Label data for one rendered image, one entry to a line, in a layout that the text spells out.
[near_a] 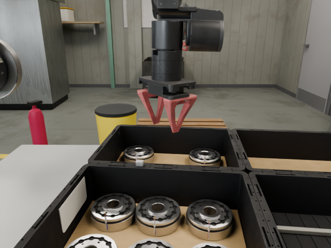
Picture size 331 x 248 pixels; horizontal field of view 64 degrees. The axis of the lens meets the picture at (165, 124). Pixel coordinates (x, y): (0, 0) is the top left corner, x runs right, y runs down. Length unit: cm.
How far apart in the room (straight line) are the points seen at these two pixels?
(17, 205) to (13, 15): 407
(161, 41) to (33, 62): 438
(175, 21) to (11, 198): 84
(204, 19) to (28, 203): 81
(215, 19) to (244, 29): 605
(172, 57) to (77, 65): 624
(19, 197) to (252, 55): 607
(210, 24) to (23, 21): 443
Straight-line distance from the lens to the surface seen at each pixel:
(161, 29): 48
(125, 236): 62
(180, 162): 90
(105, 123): 231
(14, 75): 99
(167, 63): 48
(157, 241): 56
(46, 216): 54
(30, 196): 107
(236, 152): 76
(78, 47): 665
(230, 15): 648
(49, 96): 482
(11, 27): 491
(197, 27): 49
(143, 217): 62
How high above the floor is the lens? 124
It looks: 19 degrees down
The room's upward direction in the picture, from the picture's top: straight up
